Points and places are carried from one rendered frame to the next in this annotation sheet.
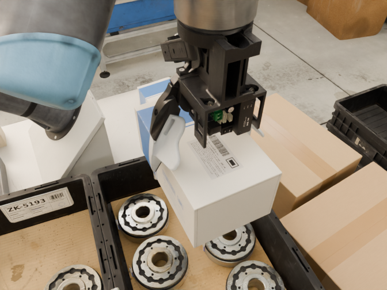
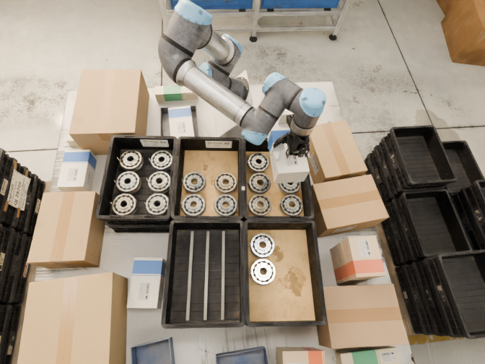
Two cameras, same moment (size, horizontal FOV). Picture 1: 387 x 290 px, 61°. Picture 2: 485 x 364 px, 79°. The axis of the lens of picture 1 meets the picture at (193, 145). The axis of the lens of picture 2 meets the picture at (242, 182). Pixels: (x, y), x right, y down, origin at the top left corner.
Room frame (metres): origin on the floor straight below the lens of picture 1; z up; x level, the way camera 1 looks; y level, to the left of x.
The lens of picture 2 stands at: (-0.32, 0.01, 2.10)
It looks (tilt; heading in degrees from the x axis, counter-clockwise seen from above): 65 degrees down; 13
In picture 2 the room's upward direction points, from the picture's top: 8 degrees clockwise
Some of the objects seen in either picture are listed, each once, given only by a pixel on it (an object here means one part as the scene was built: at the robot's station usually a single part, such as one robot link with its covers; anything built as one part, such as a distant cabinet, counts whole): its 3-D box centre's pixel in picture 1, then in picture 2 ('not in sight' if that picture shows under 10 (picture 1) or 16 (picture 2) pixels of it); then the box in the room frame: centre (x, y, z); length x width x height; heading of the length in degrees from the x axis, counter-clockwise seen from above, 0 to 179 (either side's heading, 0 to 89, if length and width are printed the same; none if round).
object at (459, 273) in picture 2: not in sight; (449, 294); (0.25, -1.16, 0.37); 0.40 x 0.30 x 0.45; 26
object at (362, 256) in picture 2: not in sight; (362, 257); (0.10, -0.45, 0.89); 0.16 x 0.12 x 0.07; 24
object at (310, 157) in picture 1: (279, 157); (330, 155); (0.60, -0.23, 0.78); 0.30 x 0.22 x 0.16; 33
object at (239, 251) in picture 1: (228, 235); (289, 183); (0.33, -0.07, 0.86); 0.10 x 0.10 x 0.01
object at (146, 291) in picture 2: not in sight; (147, 283); (-0.30, 0.36, 0.75); 0.20 x 0.12 x 0.09; 20
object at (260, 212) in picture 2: not in sight; (260, 204); (0.17, 0.02, 0.86); 0.10 x 0.10 x 0.01
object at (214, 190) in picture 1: (200, 158); (286, 154); (0.32, -0.01, 1.09); 0.20 x 0.12 x 0.09; 26
